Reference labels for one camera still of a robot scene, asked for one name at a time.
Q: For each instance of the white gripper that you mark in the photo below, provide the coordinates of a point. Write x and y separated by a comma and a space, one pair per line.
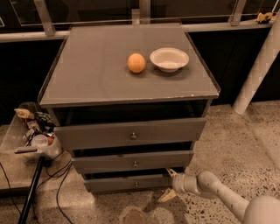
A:
178, 183

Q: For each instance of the grey bottom drawer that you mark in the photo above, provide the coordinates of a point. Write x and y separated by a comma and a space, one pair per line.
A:
132, 183

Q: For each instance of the grey drawer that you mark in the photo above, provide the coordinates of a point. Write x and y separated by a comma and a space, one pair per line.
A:
132, 183
133, 162
96, 136

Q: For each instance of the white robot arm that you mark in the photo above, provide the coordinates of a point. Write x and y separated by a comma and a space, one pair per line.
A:
260, 210

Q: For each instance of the grey middle drawer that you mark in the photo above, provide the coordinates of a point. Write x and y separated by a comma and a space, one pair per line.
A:
133, 162

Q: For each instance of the grey top drawer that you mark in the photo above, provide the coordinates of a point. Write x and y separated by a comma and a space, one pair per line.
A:
96, 136

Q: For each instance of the grey drawer cabinet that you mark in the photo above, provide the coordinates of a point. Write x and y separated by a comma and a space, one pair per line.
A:
91, 84

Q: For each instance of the white paper bowl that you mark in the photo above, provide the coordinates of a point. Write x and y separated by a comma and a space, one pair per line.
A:
169, 60

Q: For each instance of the orange fruit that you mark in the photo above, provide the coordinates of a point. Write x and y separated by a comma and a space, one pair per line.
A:
136, 63

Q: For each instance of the white cup in bin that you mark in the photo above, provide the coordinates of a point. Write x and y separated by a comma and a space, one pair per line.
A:
39, 141

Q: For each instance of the colourful snack bag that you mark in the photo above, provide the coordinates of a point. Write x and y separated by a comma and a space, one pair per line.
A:
45, 119

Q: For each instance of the white diagonal pole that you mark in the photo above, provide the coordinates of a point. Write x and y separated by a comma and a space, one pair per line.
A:
264, 60

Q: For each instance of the clear plastic bin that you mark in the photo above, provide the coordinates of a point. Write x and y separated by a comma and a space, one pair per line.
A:
23, 128

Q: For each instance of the black tripod leg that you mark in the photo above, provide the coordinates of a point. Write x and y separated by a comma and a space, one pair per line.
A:
31, 192

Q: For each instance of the metal window rail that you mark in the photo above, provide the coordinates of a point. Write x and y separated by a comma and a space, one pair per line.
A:
11, 31

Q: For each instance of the yellow clamp on rail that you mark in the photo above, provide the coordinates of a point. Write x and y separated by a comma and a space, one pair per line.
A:
264, 18

